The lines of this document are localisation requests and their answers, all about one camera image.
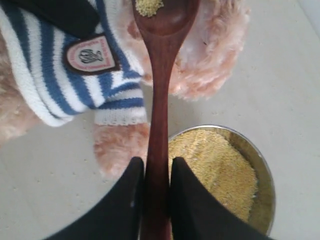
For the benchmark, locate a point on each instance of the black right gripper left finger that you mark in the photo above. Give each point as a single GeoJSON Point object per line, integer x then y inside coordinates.
{"type": "Point", "coordinates": [117, 215]}

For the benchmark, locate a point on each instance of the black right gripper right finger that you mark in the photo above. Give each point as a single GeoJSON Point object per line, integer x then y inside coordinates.
{"type": "Point", "coordinates": [196, 215]}

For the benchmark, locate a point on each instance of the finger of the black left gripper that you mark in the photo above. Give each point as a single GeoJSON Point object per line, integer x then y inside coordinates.
{"type": "Point", "coordinates": [74, 17]}

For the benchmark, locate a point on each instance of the teddy bear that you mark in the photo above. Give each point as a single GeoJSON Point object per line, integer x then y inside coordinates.
{"type": "Point", "coordinates": [49, 76]}

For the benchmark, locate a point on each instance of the dark red wooden spoon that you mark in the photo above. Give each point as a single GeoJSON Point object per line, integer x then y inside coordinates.
{"type": "Point", "coordinates": [163, 35]}

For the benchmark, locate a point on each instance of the yellow millet grain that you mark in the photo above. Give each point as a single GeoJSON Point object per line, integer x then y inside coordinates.
{"type": "Point", "coordinates": [223, 171]}

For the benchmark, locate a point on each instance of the steel bowl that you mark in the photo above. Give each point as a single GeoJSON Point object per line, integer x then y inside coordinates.
{"type": "Point", "coordinates": [264, 202]}

